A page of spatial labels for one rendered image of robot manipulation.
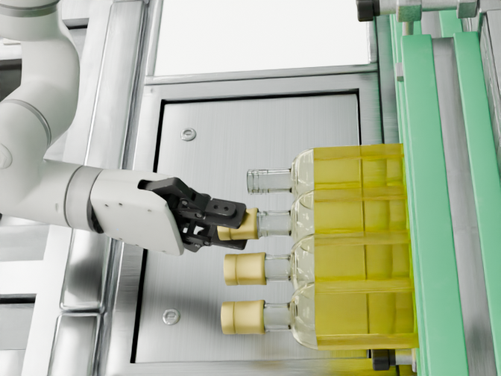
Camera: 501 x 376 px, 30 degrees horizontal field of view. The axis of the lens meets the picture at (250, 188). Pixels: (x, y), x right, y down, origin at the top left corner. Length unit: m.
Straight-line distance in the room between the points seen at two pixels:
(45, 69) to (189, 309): 0.33
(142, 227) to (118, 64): 0.42
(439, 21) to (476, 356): 0.50
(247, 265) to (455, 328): 0.27
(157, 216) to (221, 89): 0.36
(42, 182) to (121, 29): 0.44
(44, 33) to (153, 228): 0.24
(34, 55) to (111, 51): 0.34
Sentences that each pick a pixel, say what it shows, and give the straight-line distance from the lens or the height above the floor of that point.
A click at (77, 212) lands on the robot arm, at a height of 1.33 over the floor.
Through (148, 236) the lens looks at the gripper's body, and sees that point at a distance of 1.07.
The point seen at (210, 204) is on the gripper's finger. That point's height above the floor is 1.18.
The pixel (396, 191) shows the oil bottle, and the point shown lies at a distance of 1.02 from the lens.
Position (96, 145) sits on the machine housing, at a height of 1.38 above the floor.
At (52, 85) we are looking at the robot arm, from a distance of 1.12.
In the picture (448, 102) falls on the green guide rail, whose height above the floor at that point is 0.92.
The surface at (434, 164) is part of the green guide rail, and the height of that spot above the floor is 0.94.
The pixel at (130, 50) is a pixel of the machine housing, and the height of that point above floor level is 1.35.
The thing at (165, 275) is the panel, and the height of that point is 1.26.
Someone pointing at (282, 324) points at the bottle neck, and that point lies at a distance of 0.96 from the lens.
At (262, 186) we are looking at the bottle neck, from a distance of 1.06.
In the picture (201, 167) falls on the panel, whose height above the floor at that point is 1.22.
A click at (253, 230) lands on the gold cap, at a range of 1.02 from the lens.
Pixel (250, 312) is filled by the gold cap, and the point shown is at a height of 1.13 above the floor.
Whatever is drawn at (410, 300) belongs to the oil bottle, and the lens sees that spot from 0.95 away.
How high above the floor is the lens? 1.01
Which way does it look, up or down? 7 degrees up
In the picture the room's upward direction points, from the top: 92 degrees counter-clockwise
